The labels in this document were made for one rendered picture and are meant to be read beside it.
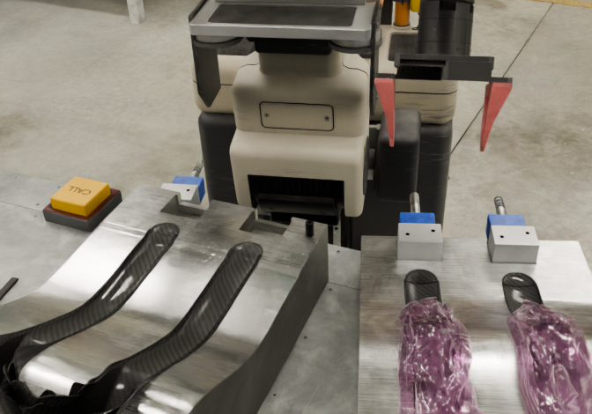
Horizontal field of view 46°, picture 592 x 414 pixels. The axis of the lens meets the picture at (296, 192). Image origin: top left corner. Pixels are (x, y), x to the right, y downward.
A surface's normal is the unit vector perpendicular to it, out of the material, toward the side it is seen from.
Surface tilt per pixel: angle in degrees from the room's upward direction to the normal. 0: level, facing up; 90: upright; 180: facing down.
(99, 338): 28
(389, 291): 0
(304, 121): 98
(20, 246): 0
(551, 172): 0
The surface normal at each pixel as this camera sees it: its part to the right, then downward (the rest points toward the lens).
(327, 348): -0.04, -0.82
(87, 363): 0.09, -0.95
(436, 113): -0.17, 0.57
